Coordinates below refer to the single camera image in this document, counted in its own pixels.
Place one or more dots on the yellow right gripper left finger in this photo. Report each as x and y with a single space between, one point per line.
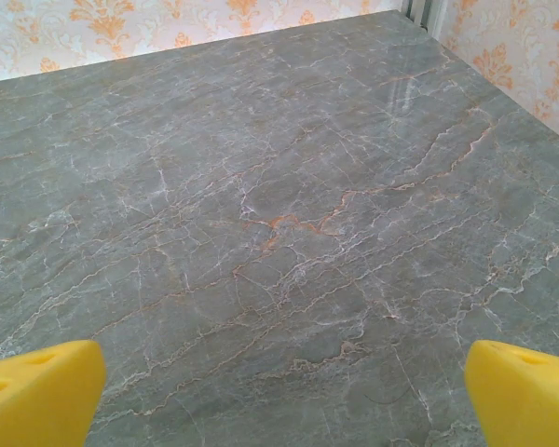
37 400

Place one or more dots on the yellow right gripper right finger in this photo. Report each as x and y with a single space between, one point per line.
526 400

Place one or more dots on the aluminium frame corner post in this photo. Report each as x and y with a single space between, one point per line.
424 14

